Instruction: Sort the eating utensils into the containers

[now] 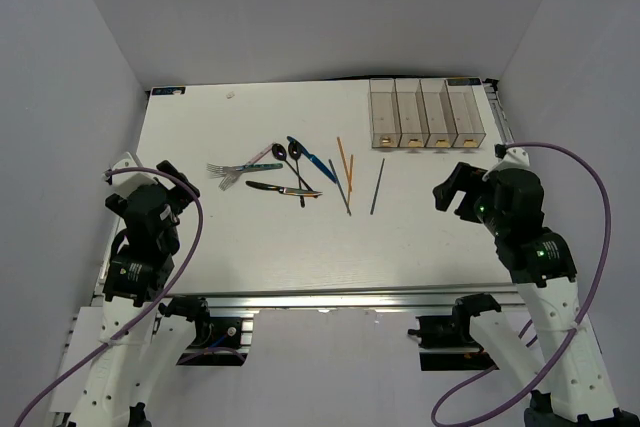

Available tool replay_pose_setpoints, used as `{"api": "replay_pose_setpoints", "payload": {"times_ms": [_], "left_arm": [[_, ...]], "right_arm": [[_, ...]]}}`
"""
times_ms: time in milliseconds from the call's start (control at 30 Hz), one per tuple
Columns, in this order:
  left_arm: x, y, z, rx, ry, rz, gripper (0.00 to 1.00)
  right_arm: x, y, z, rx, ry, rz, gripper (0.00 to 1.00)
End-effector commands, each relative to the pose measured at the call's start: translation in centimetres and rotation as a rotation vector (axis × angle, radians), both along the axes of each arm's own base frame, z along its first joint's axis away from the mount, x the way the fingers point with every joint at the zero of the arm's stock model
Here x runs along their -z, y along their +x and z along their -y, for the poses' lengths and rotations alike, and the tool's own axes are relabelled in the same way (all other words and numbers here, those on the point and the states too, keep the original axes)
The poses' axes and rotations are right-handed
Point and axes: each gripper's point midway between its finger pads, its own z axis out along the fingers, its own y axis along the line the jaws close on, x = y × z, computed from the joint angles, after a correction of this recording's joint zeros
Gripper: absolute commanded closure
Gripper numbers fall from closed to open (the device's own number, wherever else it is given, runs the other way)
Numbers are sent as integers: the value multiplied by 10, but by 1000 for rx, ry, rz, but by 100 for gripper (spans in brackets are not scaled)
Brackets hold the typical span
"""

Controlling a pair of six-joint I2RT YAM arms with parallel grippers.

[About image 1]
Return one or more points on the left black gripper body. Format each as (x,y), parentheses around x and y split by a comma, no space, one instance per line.
(117,201)

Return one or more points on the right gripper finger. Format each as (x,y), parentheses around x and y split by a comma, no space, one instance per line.
(444,195)
(467,177)

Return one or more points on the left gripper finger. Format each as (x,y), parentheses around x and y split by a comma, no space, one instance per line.
(182,196)
(167,167)

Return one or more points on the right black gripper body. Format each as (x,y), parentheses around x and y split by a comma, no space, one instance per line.
(494,218)

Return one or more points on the grey chopstick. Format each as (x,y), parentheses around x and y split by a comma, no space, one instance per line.
(377,187)
(342,194)

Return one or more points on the orange chopstick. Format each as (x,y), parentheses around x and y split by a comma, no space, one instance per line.
(350,173)
(343,157)

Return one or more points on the black knife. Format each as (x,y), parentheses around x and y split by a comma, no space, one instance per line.
(290,191)

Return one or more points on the black spoon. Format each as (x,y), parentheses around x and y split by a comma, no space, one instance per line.
(280,153)
(295,154)

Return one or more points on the blue knife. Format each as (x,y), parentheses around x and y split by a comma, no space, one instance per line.
(316,161)

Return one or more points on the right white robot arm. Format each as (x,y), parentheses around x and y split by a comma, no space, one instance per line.
(569,386)

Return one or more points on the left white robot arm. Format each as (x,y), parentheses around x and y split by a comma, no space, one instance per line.
(140,338)

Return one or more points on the clear container compartment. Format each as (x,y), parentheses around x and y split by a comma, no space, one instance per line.
(384,114)
(464,105)
(442,129)
(411,108)

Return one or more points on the left blue label sticker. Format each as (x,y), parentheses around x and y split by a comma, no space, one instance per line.
(168,91)

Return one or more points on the blue label sticker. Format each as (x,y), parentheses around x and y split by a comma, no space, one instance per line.
(458,82)
(168,91)

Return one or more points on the right blue label sticker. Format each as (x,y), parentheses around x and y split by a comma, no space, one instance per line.
(458,82)

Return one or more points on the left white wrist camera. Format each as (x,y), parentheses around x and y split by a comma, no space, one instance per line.
(122,179)

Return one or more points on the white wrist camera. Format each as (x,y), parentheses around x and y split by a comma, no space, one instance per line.
(122,179)
(508,157)

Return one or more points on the green handled fork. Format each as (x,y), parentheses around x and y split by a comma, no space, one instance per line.
(217,171)

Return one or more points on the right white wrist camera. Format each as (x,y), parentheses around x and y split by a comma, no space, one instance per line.
(508,157)

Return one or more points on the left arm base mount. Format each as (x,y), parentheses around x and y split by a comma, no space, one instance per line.
(213,340)

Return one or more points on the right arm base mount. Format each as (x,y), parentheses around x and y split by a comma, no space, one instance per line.
(445,341)

